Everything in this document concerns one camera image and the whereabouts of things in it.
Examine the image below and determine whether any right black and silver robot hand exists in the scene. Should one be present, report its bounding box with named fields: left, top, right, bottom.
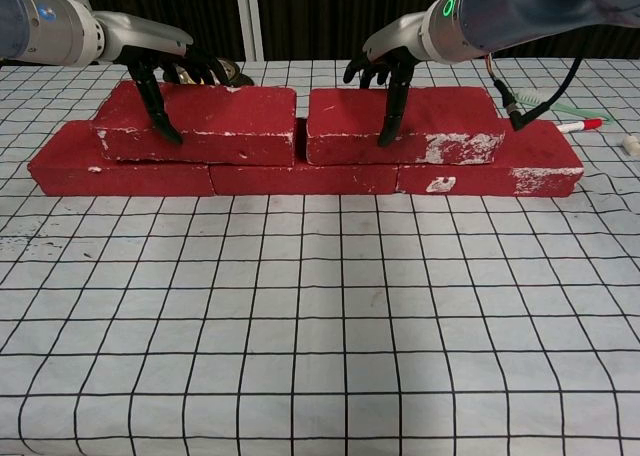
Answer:
left=343, top=11, right=434, bottom=149

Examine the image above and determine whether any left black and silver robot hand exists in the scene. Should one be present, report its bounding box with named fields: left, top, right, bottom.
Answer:
left=97, top=10, right=229, bottom=147

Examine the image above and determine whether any red brick with white scuffed side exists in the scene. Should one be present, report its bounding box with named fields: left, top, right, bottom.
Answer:
left=304, top=87, right=506, bottom=166

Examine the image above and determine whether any red brick with chipped edges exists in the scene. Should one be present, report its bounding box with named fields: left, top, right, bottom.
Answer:
left=93, top=81, right=297, bottom=167

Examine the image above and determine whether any red brick with white patches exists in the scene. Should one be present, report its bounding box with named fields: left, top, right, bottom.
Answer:
left=394, top=119, right=585, bottom=198

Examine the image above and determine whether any white marker with red cap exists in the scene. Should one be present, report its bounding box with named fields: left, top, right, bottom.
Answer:
left=555, top=118, right=604, bottom=133

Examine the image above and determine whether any white black grid tablecloth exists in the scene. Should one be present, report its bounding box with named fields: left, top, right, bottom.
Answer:
left=0, top=55, right=640, bottom=456

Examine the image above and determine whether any green handled brush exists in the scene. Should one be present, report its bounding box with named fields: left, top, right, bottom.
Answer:
left=517, top=88, right=614, bottom=124

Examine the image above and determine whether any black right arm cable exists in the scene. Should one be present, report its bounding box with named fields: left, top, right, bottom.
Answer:
left=487, top=53, right=584, bottom=132

